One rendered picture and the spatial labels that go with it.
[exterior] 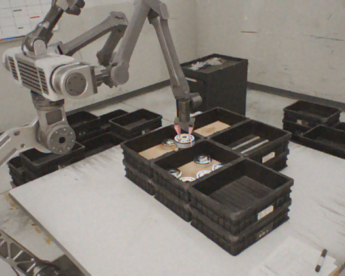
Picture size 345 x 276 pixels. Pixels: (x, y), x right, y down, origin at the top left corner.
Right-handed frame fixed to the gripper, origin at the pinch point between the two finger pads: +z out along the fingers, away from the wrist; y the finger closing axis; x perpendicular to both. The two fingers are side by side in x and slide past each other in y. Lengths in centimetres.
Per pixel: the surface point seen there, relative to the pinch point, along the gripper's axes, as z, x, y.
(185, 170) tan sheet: 21.3, -1.1, -0.3
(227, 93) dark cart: 40, -182, -19
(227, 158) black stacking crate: 15.9, -7.4, -22.2
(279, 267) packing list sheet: 33, 51, -46
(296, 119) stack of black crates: 49, -144, -80
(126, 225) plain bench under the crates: 35, 31, 25
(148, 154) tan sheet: 22.0, -17.4, 23.7
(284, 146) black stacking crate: 16, -27, -54
